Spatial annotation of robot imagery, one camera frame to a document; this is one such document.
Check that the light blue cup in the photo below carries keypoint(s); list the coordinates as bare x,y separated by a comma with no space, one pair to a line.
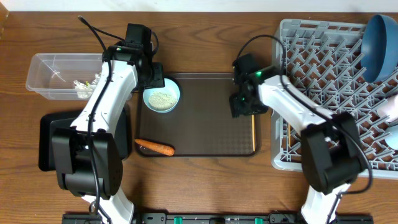
392,139

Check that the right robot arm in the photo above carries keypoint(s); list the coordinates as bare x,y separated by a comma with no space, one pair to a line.
332,157

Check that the dark blue plate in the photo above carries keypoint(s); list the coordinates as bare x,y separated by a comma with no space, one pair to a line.
379,46

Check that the light blue rice bowl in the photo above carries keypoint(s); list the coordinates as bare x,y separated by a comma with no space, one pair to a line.
162,100

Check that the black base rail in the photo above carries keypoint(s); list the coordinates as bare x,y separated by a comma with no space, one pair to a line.
162,218

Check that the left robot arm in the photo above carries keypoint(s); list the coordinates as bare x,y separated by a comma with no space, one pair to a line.
87,161

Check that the pink cup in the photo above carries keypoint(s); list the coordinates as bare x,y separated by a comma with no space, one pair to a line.
389,109

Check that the grey dishwasher rack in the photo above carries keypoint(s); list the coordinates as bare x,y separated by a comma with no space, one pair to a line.
323,63

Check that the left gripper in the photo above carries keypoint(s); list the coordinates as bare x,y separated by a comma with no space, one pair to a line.
159,81

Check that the brown serving tray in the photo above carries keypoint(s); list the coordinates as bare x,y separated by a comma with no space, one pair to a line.
201,124

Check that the white paper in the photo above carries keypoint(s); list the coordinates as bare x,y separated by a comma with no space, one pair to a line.
81,93

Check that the orange carrot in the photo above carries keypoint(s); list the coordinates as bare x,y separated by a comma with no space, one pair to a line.
155,147

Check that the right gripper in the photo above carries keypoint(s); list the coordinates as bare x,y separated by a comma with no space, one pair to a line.
236,108

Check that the clear plastic waste bin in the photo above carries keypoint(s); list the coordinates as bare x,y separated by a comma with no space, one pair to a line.
52,75

